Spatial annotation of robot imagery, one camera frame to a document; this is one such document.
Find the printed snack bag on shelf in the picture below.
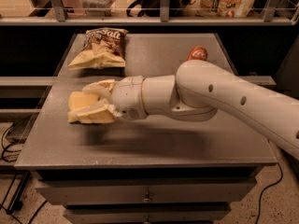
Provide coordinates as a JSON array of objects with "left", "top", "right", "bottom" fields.
[{"left": 197, "top": 0, "right": 255, "bottom": 18}]

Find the clear plastic container on shelf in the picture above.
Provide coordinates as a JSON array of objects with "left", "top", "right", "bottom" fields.
[{"left": 79, "top": 0, "right": 115, "bottom": 17}]

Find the grey drawer cabinet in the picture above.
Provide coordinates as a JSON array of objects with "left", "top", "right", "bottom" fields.
[{"left": 16, "top": 34, "right": 277, "bottom": 224}]

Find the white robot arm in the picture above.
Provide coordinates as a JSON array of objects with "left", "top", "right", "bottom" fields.
[{"left": 67, "top": 60, "right": 299, "bottom": 159}]

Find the metal drawer knob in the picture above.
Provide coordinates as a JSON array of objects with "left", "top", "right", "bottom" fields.
[{"left": 143, "top": 192, "right": 152, "bottom": 203}]

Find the yellow sponge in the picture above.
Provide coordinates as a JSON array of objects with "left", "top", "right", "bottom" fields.
[{"left": 67, "top": 91, "right": 99, "bottom": 124}]

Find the red soda can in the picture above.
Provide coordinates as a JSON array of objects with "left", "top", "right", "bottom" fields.
[{"left": 188, "top": 46, "right": 207, "bottom": 61}]

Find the black cables left floor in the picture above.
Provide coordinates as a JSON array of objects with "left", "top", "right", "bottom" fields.
[{"left": 0, "top": 114, "right": 48, "bottom": 224}]

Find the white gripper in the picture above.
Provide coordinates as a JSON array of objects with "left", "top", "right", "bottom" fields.
[{"left": 76, "top": 76, "right": 148, "bottom": 124}]

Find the black cable right floor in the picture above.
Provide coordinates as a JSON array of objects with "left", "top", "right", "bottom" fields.
[{"left": 254, "top": 161, "right": 284, "bottom": 224}]

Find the black bag on shelf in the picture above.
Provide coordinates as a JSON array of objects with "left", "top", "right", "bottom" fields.
[{"left": 126, "top": 0, "right": 192, "bottom": 17}]

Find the brown chip bag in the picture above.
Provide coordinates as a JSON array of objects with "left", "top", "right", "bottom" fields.
[{"left": 68, "top": 27, "right": 128, "bottom": 70}]

